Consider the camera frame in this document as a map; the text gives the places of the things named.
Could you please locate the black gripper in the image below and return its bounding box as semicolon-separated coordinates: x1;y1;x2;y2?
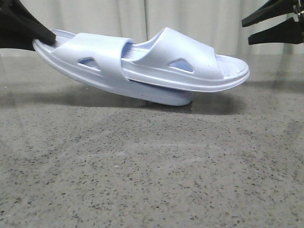
0;0;56;51
242;0;304;45

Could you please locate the light blue slipper toe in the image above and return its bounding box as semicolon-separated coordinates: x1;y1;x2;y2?
122;28;250;92
33;29;193;106

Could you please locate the pale grey-green curtain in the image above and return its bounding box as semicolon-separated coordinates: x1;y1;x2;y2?
22;0;304;55

